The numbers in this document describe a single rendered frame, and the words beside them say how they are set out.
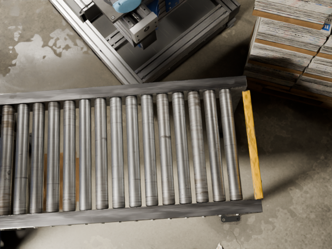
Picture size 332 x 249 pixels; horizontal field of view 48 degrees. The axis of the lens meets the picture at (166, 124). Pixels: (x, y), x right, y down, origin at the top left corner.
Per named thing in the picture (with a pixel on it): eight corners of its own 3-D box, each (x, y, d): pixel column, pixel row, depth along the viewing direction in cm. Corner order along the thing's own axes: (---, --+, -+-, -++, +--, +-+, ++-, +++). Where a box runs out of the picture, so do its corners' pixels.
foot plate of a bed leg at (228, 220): (239, 199, 220) (240, 198, 219) (242, 224, 217) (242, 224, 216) (217, 200, 221) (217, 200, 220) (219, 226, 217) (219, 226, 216)
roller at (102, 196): (107, 99, 161) (104, 95, 156) (109, 211, 149) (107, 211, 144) (95, 99, 161) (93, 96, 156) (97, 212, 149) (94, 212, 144)
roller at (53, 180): (62, 102, 161) (58, 98, 156) (61, 215, 149) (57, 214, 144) (50, 103, 161) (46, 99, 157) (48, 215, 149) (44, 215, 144)
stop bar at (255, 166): (249, 91, 153) (250, 89, 151) (263, 199, 142) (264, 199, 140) (241, 91, 153) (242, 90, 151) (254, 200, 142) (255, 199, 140)
